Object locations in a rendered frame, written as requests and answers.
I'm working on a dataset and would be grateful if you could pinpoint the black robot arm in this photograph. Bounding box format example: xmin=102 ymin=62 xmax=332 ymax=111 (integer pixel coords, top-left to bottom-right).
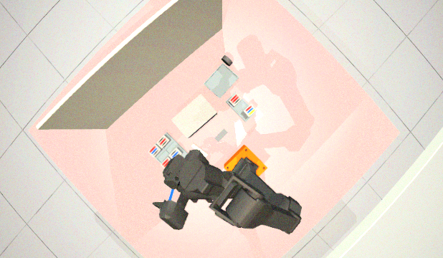
xmin=163 ymin=155 xmax=302 ymax=235

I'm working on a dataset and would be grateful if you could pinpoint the dark grey short cylinder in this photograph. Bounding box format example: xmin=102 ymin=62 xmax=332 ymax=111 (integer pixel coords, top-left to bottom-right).
xmin=221 ymin=55 xmax=233 ymax=66

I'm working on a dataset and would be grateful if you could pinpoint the beige flat panel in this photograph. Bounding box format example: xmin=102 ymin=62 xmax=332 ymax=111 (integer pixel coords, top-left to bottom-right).
xmin=36 ymin=0 xmax=222 ymax=130

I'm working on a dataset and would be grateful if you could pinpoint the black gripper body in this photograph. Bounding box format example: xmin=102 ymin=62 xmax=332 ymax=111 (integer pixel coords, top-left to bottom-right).
xmin=158 ymin=149 xmax=212 ymax=230

